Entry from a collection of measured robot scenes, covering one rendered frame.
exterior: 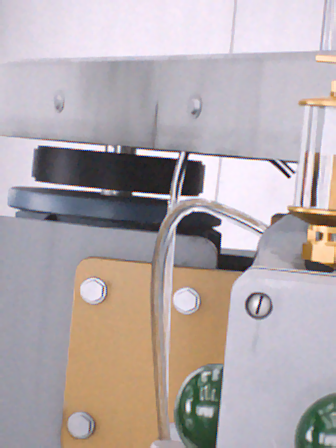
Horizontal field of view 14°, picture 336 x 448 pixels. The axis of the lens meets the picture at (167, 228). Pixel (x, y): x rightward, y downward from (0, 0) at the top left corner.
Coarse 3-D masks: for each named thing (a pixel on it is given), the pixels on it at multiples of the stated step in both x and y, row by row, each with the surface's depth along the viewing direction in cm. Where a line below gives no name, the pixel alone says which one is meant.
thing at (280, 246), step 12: (288, 216) 64; (276, 228) 51; (288, 228) 51; (300, 228) 52; (264, 240) 49; (276, 240) 49; (288, 240) 49; (300, 240) 49; (264, 252) 48; (276, 252) 48; (288, 252) 48; (300, 252) 48; (252, 264) 48; (264, 264) 48; (276, 264) 48; (288, 264) 48; (300, 264) 48
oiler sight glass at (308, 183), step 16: (304, 112) 47; (320, 112) 46; (304, 128) 47; (320, 128) 46; (304, 144) 47; (320, 144) 46; (304, 160) 47; (320, 160) 46; (304, 176) 47; (320, 176) 46; (304, 192) 47; (320, 192) 46; (320, 208) 46
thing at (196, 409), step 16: (208, 368) 42; (192, 384) 41; (208, 384) 41; (176, 400) 42; (192, 400) 41; (208, 400) 41; (176, 416) 42; (192, 416) 41; (208, 416) 41; (192, 432) 41; (208, 432) 41
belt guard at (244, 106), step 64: (0, 64) 91; (64, 64) 83; (128, 64) 76; (192, 64) 70; (256, 64) 65; (320, 64) 61; (0, 128) 90; (64, 128) 82; (128, 128) 76; (192, 128) 70; (256, 128) 65
